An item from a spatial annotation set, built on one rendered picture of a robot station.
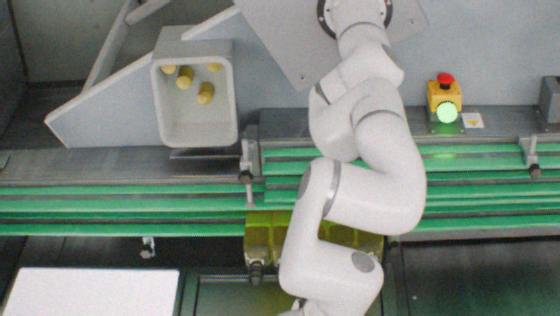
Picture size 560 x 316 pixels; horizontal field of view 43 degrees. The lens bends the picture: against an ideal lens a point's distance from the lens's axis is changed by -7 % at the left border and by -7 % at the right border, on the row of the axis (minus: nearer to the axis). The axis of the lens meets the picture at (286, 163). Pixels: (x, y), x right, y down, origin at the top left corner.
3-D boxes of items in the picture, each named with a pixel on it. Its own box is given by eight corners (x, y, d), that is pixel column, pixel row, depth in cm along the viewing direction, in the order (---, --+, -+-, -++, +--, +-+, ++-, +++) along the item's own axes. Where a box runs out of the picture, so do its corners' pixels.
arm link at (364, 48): (402, 43, 136) (417, 87, 123) (350, 84, 142) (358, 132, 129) (369, 8, 132) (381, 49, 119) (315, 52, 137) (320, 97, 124)
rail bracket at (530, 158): (512, 141, 159) (526, 179, 149) (516, 113, 155) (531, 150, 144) (529, 141, 159) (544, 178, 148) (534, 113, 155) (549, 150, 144)
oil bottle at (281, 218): (275, 206, 171) (272, 272, 154) (274, 186, 168) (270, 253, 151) (300, 205, 171) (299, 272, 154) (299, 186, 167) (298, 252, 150)
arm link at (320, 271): (354, 264, 120) (266, 241, 118) (410, 169, 108) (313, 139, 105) (356, 342, 108) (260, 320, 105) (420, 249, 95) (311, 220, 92)
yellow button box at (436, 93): (425, 104, 169) (429, 122, 163) (427, 76, 164) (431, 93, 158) (454, 104, 169) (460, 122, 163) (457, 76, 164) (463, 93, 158)
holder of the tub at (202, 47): (171, 143, 177) (166, 163, 171) (156, 42, 161) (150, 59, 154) (242, 141, 176) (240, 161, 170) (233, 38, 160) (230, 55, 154)
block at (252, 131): (246, 158, 171) (244, 177, 166) (243, 123, 165) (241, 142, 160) (262, 157, 171) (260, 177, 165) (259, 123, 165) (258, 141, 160)
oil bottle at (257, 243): (250, 206, 171) (244, 273, 154) (247, 187, 168) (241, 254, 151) (274, 206, 171) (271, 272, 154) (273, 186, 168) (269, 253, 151)
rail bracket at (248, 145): (245, 183, 167) (242, 221, 157) (239, 120, 157) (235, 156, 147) (259, 183, 167) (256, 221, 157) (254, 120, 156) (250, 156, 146)
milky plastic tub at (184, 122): (167, 126, 174) (162, 148, 167) (155, 42, 160) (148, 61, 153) (241, 124, 173) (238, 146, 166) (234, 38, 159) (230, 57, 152)
